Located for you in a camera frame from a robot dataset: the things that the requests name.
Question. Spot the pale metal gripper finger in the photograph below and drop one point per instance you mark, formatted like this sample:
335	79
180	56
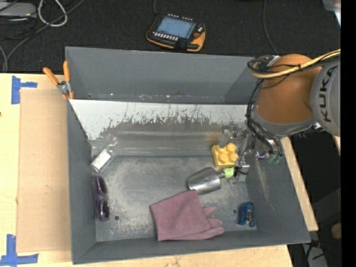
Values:
234	131
226	139

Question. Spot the yellow toy building brick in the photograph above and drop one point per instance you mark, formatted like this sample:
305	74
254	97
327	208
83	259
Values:
224	156

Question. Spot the silver metal cup green knob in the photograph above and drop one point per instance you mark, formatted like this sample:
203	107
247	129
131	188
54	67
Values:
204	181

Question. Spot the blue translucent small box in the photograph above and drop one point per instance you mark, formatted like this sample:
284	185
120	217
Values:
246	214

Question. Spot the grey metal bin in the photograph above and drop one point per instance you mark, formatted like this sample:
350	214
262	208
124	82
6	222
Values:
167	74

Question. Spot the pink cloth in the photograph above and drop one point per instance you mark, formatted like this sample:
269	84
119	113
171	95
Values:
180	218

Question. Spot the clear glass bottle white label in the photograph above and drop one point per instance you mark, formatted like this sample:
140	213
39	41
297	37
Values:
102	158

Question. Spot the purple sunglasses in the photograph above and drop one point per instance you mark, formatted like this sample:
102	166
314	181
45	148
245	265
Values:
100	199

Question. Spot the brown cardboard board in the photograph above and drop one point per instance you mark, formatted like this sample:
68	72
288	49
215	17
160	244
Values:
41	163

